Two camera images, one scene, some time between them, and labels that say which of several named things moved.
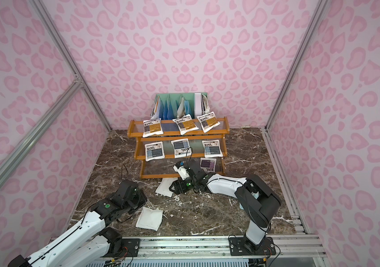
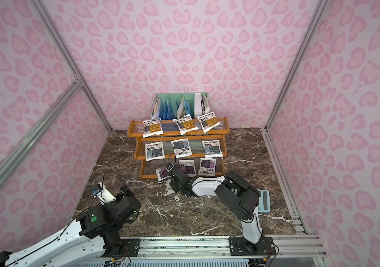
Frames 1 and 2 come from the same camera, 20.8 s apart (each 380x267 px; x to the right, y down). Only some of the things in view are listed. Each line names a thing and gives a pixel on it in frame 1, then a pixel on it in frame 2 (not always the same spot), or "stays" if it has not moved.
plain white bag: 149,219 -> 161,173
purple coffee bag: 208,164 stays
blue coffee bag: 212,148 stays
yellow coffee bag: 152,127 stays
